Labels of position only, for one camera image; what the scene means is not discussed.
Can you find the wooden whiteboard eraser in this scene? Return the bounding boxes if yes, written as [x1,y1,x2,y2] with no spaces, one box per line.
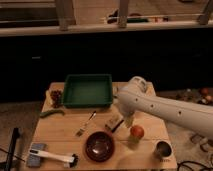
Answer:
[105,115,124,133]

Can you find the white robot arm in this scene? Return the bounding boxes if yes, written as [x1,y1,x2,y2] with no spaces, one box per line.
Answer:
[117,76,213,140]

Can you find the green plastic tray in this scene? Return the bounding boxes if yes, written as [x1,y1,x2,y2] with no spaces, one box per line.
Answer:
[61,74,113,108]

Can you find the red apple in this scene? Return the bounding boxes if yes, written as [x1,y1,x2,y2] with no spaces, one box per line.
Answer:
[130,125,144,139]

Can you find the dark red bowl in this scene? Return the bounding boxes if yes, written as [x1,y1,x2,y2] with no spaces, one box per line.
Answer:
[85,131,115,162]

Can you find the metal cup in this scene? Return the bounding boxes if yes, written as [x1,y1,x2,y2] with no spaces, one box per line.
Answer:
[154,141,172,159]

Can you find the metal fork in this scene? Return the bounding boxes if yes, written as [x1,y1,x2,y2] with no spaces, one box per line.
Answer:
[76,111,97,137]

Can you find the white dish brush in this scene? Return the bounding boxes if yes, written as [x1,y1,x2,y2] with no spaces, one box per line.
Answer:
[29,149,78,167]

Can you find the dark red grapes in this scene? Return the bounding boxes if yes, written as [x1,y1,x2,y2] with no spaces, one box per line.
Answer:
[50,90,62,108]

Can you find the spice bottles on floor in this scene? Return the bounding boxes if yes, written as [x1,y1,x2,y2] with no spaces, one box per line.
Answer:
[179,87,213,153]

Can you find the green pepper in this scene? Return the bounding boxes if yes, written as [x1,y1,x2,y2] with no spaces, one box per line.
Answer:
[39,109,65,118]

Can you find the blue sponge front left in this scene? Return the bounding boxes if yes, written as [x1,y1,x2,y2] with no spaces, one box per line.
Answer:
[26,143,46,168]

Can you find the black stand left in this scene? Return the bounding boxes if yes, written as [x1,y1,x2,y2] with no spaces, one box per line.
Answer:
[4,127,20,171]

